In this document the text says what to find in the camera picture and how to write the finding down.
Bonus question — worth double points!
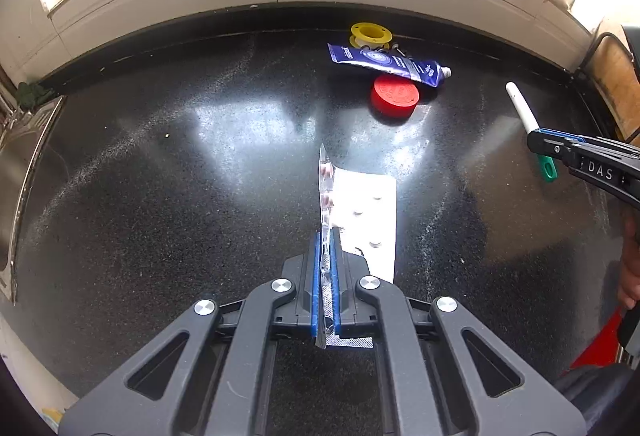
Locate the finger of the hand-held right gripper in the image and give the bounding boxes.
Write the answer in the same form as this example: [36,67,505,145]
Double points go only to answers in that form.
[539,128,640,157]
[526,132,640,211]

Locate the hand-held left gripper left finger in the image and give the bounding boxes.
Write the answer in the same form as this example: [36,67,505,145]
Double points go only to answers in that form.
[59,232,323,436]

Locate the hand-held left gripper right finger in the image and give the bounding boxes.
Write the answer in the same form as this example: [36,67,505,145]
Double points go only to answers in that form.
[330,228,587,436]

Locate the blister pack with white pills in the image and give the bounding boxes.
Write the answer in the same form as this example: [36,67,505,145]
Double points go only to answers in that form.
[332,168,397,284]

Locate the person's right hand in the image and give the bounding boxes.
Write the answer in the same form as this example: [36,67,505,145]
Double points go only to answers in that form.
[616,211,640,311]

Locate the person's grey trousers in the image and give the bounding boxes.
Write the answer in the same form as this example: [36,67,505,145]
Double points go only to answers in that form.
[552,361,640,436]

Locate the wooden board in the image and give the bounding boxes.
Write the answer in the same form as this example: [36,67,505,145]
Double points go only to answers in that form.
[587,16,640,141]

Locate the red round lid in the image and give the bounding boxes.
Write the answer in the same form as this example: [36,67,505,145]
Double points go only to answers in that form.
[370,74,421,117]

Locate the blue tube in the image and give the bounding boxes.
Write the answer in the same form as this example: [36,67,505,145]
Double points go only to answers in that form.
[327,42,453,88]

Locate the yellow tape roll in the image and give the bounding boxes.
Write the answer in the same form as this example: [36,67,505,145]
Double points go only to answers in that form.
[349,22,393,51]

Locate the stainless steel sink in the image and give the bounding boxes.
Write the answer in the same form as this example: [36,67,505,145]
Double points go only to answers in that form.
[0,96,66,307]

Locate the green cloth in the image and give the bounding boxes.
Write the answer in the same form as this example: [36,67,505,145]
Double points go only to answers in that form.
[15,82,56,109]

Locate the black metal chair frame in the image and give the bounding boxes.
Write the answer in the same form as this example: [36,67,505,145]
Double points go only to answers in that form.
[570,32,640,81]

